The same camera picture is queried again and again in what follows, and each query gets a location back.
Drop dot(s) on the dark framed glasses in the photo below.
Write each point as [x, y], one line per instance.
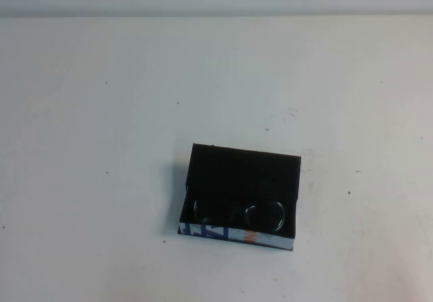
[270, 219]

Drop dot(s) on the black glasses case printed front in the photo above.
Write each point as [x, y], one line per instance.
[236, 173]

